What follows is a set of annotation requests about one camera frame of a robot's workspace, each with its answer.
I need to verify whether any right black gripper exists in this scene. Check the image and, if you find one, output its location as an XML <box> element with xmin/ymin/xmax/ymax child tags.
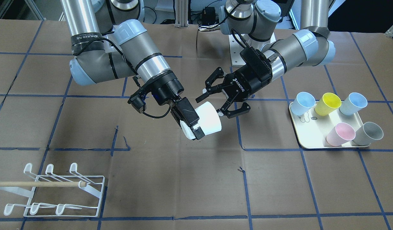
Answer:
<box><xmin>144</xmin><ymin>71</ymin><xmax>205</xmax><ymax>140</ymax></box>

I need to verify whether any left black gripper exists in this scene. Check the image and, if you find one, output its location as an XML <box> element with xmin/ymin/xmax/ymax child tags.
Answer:
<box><xmin>195</xmin><ymin>48</ymin><xmax>273</xmax><ymax>119</ymax></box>

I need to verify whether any white plastic cup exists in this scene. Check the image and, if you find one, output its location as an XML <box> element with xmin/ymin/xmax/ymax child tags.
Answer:
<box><xmin>195</xmin><ymin>101</ymin><xmax>222</xmax><ymax>135</ymax></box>

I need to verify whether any light blue cup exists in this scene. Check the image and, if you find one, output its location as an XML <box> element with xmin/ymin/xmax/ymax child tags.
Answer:
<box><xmin>339</xmin><ymin>92</ymin><xmax>368</xmax><ymax>116</ymax></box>
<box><xmin>290</xmin><ymin>92</ymin><xmax>315</xmax><ymax>116</ymax></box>

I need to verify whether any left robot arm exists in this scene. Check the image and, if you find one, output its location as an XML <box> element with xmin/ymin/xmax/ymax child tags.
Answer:
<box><xmin>196</xmin><ymin>0</ymin><xmax>335</xmax><ymax>118</ymax></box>

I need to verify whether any yellow plastic cup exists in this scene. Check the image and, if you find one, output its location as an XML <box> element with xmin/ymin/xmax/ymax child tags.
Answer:
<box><xmin>315</xmin><ymin>93</ymin><xmax>342</xmax><ymax>116</ymax></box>

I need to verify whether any pink plastic cup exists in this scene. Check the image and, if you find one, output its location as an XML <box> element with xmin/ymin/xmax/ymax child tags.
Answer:
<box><xmin>326</xmin><ymin>122</ymin><xmax>356</xmax><ymax>146</ymax></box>

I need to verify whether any grey plastic cup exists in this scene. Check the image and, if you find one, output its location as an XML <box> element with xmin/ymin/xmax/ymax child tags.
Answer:
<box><xmin>353</xmin><ymin>122</ymin><xmax>384</xmax><ymax>146</ymax></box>

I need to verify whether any cream plastic tray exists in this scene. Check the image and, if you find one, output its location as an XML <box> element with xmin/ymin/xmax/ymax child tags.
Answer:
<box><xmin>288</xmin><ymin>103</ymin><xmax>363</xmax><ymax>149</ymax></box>

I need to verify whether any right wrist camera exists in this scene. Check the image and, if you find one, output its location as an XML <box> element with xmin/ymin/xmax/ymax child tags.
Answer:
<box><xmin>128</xmin><ymin>93</ymin><xmax>146</xmax><ymax>114</ymax></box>

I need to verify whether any aluminium frame post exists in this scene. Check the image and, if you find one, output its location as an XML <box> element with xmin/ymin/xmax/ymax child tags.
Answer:
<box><xmin>173</xmin><ymin>0</ymin><xmax>191</xmax><ymax>28</ymax></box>

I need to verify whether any white wire cup rack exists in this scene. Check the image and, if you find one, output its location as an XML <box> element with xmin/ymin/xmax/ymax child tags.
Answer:
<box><xmin>0</xmin><ymin>163</ymin><xmax>106</xmax><ymax>218</ymax></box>

